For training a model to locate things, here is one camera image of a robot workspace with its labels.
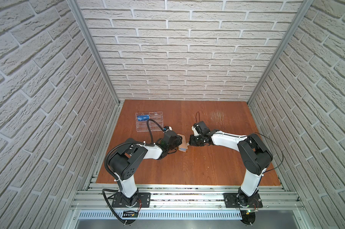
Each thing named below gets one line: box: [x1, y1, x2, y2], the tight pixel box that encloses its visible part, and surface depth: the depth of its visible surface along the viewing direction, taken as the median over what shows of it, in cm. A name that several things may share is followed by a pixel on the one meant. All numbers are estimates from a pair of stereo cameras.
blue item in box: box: [137, 114, 151, 122], surface depth 102 cm
